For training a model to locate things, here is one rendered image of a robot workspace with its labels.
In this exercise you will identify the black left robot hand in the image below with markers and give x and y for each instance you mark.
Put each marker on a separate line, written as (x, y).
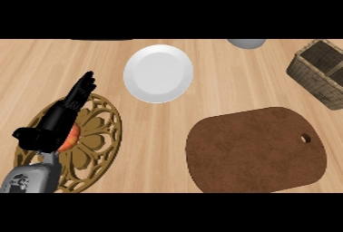
(54, 125)

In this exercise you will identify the brown wooden cutting board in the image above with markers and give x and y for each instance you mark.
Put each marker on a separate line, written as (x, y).
(255, 149)

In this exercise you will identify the orange red fruit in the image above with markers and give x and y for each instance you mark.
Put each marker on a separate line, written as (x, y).
(70, 139)

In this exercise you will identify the gold ornate round trivet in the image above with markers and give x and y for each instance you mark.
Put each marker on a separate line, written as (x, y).
(97, 136)

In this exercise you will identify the grey round bowl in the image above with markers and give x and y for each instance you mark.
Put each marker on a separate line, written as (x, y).
(246, 43)

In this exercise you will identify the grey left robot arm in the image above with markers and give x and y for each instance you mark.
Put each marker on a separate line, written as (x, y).
(32, 178)

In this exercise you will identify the brown wicker basket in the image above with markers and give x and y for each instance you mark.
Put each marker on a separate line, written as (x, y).
(320, 75)

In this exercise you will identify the white oval plate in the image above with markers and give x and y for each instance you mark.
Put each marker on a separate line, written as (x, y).
(159, 73)

